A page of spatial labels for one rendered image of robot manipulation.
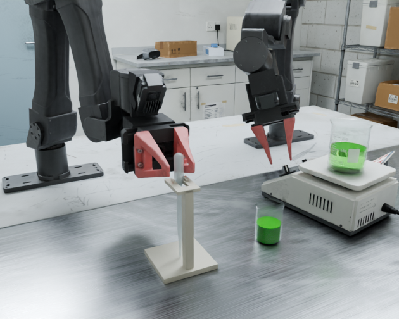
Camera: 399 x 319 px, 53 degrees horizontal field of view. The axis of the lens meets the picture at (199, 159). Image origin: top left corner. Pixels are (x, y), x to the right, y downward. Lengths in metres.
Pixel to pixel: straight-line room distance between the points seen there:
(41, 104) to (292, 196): 0.49
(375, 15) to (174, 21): 1.61
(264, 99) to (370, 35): 2.81
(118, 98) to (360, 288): 0.45
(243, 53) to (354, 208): 0.30
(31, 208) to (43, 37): 0.31
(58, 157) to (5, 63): 2.57
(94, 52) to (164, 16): 3.00
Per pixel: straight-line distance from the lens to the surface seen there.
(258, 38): 0.69
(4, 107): 3.46
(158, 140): 0.58
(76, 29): 0.72
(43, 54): 0.80
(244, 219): 0.71
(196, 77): 3.20
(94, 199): 0.80
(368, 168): 0.74
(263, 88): 0.66
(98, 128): 0.69
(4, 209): 0.81
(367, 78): 3.37
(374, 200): 0.71
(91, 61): 0.70
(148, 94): 0.58
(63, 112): 0.83
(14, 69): 3.42
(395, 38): 3.22
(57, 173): 0.88
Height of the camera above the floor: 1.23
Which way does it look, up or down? 20 degrees down
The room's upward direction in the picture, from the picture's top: straight up
